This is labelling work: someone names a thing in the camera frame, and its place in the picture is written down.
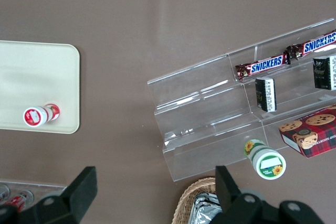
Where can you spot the cream plastic tray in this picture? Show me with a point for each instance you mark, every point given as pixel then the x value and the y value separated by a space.
pixel 36 82

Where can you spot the silver foil wrapped sandwich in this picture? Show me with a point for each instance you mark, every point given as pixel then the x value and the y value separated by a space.
pixel 204 209

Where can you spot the large black white box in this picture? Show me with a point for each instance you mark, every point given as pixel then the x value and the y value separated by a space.
pixel 325 72

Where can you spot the red plaid cookie box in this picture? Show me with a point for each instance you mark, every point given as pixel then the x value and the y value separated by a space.
pixel 312 132

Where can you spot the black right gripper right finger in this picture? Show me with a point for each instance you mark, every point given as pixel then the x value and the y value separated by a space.
pixel 231 195

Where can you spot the clear acrylic tiered shelf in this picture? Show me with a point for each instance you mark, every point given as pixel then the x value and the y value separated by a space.
pixel 210 119

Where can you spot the clear acrylic can rack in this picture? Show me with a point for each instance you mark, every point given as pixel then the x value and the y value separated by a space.
pixel 34 188

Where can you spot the small black white box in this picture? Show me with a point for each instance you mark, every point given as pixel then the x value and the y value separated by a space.
pixel 265 94

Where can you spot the green sunflower yogurt bottle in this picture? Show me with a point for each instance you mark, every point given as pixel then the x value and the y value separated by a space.
pixel 265 161

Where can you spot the woven wicker basket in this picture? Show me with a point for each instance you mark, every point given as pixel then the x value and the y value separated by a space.
pixel 186 203

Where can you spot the red labelled yogurt bottle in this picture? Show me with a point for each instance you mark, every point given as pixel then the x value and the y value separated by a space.
pixel 39 115

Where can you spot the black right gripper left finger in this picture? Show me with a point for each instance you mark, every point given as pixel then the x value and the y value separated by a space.
pixel 78 195

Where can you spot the Snickers chocolate bar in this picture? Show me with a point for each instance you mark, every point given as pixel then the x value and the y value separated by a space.
pixel 265 66
pixel 312 46

